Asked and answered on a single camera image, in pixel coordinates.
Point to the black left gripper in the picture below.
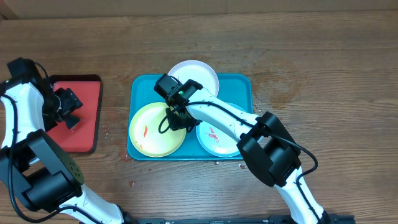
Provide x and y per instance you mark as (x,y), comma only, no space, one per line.
(70,101)

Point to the white plate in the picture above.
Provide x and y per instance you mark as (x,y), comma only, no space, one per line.
(197,71)

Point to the yellow plate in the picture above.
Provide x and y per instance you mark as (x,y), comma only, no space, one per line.
(144,132)

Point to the blue plastic tray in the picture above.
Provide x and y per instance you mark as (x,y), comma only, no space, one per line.
(234,88)

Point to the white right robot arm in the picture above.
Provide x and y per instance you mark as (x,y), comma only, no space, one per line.
(265,145)

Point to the black tray with red liquid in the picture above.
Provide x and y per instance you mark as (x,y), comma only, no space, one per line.
(82,138)

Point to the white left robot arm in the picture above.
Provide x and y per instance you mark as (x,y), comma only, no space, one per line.
(36,170)

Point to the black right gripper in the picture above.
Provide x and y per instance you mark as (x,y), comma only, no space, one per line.
(179,126)

